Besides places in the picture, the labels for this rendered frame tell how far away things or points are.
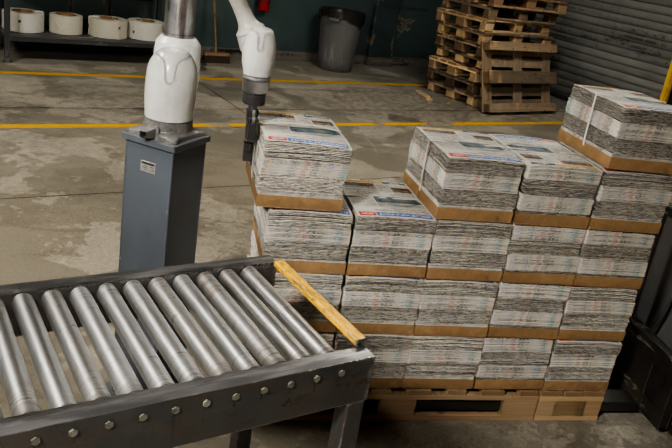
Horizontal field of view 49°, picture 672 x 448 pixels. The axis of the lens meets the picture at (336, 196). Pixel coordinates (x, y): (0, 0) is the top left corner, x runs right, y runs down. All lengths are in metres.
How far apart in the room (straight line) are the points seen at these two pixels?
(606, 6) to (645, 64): 0.97
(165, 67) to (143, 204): 0.46
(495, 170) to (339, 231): 0.57
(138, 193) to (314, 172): 0.58
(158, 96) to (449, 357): 1.41
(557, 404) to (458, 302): 0.68
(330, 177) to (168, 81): 0.59
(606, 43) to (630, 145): 7.54
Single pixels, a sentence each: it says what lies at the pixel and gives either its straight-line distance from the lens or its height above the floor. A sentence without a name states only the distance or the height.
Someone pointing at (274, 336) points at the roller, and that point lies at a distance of 1.77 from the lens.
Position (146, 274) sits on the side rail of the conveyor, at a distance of 1.97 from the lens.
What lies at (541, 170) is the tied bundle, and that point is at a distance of 2.61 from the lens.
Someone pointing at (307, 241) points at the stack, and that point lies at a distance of 2.45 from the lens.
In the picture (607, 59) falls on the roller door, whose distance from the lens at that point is 10.23.
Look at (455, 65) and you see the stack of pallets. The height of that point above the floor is 0.41.
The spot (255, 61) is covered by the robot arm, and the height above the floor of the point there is 1.27.
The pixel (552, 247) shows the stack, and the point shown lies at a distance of 2.77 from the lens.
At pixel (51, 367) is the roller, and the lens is 1.62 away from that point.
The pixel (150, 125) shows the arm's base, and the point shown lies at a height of 1.04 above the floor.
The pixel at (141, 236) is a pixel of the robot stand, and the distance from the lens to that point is 2.52.
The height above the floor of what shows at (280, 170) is 0.96.
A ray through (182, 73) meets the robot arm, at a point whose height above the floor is 1.22.
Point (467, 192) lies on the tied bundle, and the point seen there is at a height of 0.94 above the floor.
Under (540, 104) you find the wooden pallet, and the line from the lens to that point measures 9.19.
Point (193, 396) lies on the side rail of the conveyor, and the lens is 1.54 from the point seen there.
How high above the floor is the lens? 1.70
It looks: 20 degrees down
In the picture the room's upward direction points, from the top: 9 degrees clockwise
